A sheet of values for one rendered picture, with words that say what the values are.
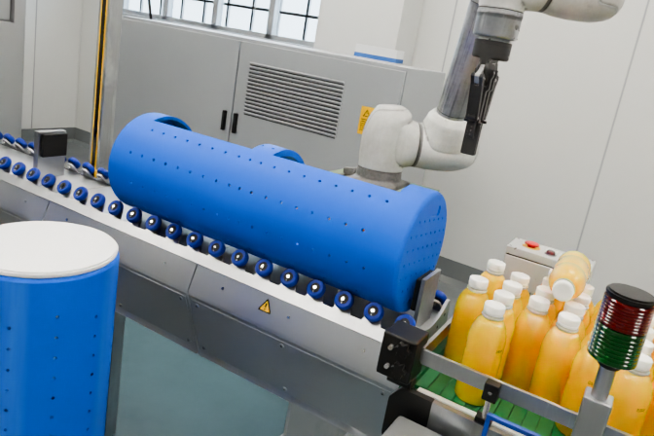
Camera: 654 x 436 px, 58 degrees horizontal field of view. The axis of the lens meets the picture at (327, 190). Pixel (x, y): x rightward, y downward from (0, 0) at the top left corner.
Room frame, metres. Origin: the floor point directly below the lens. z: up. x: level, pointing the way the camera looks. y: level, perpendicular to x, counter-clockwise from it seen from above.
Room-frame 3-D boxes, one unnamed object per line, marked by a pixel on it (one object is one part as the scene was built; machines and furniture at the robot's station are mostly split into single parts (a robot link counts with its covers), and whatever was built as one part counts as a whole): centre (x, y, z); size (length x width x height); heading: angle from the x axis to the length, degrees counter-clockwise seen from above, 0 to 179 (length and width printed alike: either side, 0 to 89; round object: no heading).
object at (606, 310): (0.75, -0.42, 1.23); 0.06 x 0.06 x 0.04
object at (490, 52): (1.25, -0.28, 1.52); 0.08 x 0.07 x 0.09; 152
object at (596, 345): (0.75, -0.42, 1.18); 0.06 x 0.06 x 0.05
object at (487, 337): (1.02, -0.34, 0.99); 0.07 x 0.07 x 0.18
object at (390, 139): (2.00, -0.17, 1.23); 0.18 x 0.16 x 0.22; 97
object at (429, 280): (1.25, -0.26, 0.99); 0.10 x 0.02 x 0.12; 152
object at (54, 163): (1.88, 0.92, 1.00); 0.10 x 0.04 x 0.15; 152
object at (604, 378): (0.75, -0.42, 1.18); 0.06 x 0.06 x 0.16
